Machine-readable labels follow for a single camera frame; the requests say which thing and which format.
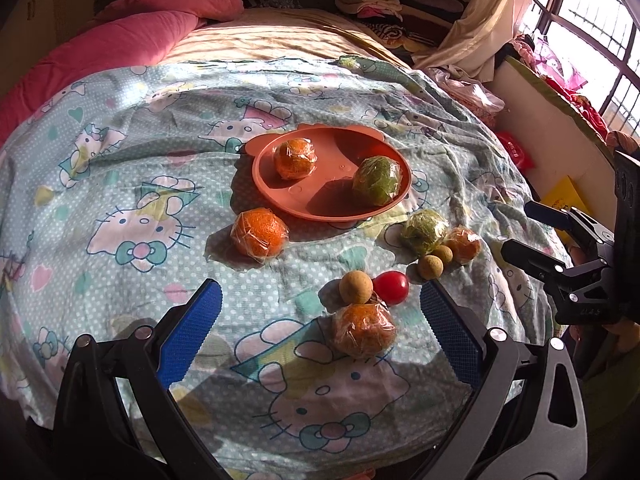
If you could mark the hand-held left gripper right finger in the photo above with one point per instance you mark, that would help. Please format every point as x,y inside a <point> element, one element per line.
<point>450,330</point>

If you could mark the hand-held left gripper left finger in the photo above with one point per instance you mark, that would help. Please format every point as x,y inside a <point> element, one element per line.
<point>192,330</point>

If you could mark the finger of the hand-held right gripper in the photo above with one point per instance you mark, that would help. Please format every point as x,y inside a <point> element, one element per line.
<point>547,214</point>
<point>530,257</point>

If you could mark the small tan longan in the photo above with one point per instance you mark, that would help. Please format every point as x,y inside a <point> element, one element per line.
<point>443,253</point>
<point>430,266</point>

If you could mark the small plastic-wrapped orange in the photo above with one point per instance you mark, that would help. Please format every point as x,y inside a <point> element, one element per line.
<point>464,244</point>

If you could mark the large tan longan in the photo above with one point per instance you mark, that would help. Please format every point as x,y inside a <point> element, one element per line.
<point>356,286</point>

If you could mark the plastic-wrapped green citrus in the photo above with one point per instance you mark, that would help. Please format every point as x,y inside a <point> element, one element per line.
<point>425,230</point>
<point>377,180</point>

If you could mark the pink plate with ears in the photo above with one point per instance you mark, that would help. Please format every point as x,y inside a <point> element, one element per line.
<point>335,160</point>

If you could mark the yellow box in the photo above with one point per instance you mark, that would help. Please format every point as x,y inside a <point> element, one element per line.
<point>565,195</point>

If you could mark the red packet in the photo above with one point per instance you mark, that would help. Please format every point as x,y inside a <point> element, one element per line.
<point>516,149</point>

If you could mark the red cherry tomato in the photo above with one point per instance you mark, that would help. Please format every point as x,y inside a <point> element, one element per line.
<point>391,287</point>

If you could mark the pink floral cloth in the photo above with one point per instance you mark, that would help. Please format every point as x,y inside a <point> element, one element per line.
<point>470,95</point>

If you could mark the pink clothes heap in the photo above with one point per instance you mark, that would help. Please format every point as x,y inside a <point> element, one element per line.
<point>565,70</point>

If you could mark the cartoon cat printed blanket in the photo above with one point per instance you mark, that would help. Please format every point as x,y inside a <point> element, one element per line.
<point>150,160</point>

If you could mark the beige curtain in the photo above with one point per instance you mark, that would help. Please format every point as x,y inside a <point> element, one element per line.
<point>480,25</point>

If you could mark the barred window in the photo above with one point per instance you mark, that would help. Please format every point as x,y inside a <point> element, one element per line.
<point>595,10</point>

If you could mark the pile of folded clothes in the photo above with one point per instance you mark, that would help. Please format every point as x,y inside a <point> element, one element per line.
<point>390,5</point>

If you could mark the pink duvet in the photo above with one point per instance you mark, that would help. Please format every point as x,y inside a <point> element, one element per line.
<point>100,40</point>

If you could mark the beige bed sheet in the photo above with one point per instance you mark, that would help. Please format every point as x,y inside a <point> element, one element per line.
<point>280,35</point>

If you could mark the striped dark cloth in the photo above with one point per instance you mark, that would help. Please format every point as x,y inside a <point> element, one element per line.
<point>255,0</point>

